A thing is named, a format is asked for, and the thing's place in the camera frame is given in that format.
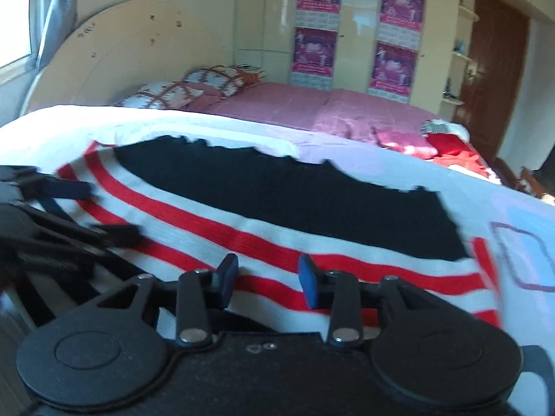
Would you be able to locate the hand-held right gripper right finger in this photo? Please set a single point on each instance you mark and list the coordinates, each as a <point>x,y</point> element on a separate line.
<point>308,284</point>

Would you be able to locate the cream corner shelf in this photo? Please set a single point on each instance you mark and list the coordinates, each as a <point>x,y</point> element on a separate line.
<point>459,54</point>

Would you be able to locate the patterned pillow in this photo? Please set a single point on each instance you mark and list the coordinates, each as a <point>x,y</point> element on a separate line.
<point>225,79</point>
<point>160,94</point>

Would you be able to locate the pink bedsheet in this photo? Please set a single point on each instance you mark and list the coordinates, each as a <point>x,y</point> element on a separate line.
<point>303,108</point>

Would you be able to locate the brown wooden door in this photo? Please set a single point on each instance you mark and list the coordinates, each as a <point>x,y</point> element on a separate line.
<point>494,73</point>

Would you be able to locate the cream wardrobe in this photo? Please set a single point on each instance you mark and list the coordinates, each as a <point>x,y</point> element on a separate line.
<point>357,30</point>

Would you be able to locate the white striped cloth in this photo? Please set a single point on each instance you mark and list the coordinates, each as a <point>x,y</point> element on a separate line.
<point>442,129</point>

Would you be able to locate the red cloth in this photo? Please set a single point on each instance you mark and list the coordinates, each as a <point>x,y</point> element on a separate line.
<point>459,151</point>

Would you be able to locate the blue curtain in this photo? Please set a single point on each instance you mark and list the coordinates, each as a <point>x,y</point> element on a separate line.
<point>58,13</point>

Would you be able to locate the cream round headboard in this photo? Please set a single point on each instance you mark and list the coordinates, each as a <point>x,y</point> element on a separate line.
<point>130,47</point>

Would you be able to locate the blue patterned bedsheet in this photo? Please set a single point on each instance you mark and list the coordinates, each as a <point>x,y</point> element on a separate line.
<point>520,234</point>

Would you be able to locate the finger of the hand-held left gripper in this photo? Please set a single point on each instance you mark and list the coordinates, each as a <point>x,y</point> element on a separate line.
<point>69,189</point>
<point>119,236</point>

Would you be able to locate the window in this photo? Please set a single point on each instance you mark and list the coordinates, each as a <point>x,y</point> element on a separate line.
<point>15,13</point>

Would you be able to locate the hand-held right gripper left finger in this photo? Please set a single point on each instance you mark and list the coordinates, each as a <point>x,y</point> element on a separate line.
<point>227,277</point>

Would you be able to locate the striped cartoon sweater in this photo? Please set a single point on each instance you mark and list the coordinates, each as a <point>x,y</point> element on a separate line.
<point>282,199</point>

